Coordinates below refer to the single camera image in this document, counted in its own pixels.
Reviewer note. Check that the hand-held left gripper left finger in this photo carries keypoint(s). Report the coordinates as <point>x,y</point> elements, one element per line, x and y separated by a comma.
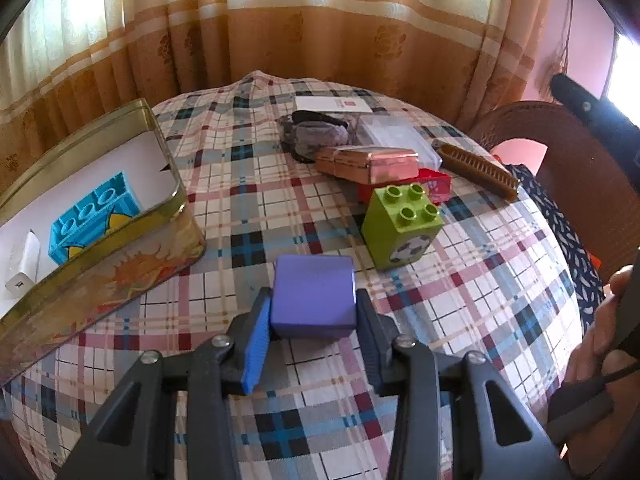
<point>255,352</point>

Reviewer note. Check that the red box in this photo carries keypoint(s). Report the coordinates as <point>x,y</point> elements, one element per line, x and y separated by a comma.
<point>435,185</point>

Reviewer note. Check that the white charger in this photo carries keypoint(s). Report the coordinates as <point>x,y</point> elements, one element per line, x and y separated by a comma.
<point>22,265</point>

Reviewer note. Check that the green building block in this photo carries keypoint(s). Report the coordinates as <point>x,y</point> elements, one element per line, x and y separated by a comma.
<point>400,230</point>

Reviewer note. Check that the plaid tablecloth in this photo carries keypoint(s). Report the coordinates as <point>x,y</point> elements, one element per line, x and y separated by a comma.
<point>280,210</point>

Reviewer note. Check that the white paper lining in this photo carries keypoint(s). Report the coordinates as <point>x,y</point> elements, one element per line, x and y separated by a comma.
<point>125,160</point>

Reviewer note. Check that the black hair band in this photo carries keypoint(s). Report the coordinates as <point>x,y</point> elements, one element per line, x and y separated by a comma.
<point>320,117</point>

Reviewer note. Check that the white card box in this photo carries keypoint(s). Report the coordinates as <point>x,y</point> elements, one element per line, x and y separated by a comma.
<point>332,105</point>

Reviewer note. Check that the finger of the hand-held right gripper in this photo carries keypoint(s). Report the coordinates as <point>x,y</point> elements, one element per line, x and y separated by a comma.
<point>595,115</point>

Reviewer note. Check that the grey black pouch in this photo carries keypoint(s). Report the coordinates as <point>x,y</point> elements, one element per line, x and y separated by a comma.
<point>315,137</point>

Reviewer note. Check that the gold tin box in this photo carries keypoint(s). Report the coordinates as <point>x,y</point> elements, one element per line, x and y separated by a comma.
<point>125,265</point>

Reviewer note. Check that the dark patterned cloth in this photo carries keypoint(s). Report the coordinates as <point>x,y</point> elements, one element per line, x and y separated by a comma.
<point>565,240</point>

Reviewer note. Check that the brown comb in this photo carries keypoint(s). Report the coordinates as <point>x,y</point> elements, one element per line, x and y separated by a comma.
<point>475,170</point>

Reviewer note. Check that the brown wicker chair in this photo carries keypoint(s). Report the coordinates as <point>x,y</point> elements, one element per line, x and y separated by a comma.
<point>560,160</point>

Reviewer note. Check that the blue building block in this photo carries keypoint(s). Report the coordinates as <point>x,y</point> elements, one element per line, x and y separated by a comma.
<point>80,225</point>

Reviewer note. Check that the purple box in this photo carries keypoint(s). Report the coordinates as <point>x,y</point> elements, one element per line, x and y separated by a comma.
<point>312,295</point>

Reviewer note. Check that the person's right hand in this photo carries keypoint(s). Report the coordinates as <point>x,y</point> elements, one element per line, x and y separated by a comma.
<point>595,330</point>

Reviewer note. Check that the cream and orange curtain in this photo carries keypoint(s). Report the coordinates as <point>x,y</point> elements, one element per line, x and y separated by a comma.
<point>300,25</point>

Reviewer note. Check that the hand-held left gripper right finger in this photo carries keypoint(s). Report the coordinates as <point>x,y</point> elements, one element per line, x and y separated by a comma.
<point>371,355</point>

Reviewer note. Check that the rose gold metallic box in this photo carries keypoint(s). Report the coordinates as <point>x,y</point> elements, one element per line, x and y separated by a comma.
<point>370,162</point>

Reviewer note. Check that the clear plastic box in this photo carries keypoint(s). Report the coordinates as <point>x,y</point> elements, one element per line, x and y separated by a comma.
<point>395,132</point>

